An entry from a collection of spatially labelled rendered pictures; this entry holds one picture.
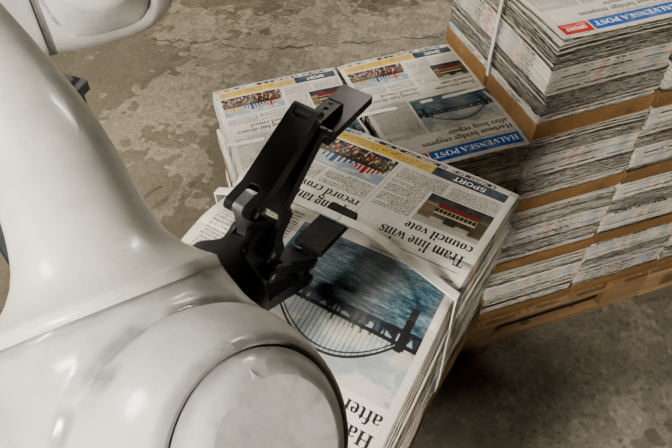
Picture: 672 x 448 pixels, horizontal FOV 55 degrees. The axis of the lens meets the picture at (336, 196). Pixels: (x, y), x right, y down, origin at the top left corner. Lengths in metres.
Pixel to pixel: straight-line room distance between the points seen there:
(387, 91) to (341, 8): 1.90
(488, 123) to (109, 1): 0.76
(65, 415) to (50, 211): 0.08
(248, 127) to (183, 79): 1.58
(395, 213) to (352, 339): 0.16
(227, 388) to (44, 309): 0.08
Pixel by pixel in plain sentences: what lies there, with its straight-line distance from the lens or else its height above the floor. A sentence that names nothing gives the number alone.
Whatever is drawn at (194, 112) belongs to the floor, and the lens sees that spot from 2.72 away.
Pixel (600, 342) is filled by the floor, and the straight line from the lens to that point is 2.12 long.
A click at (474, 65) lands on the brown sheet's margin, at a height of 0.86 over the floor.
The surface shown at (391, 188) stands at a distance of 0.74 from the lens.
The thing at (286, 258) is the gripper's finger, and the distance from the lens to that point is 0.56.
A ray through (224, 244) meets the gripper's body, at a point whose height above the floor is 1.34.
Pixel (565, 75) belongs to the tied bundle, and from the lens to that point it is 1.28.
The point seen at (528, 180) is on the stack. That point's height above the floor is 0.71.
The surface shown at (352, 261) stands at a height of 1.18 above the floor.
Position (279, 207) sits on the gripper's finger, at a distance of 0.49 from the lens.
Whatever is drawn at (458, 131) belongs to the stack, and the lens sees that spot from 1.34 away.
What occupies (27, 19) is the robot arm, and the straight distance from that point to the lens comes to 1.10.
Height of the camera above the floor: 1.70
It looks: 47 degrees down
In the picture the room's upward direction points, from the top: straight up
